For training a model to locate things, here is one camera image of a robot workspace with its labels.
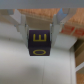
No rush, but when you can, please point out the purple block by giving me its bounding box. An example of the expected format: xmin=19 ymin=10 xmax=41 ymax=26
xmin=27 ymin=28 xmax=52 ymax=57

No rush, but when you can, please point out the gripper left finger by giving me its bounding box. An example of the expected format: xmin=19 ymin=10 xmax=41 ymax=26
xmin=10 ymin=7 xmax=32 ymax=36

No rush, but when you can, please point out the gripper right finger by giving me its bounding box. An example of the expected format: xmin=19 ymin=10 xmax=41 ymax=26
xmin=49 ymin=7 xmax=70 ymax=36

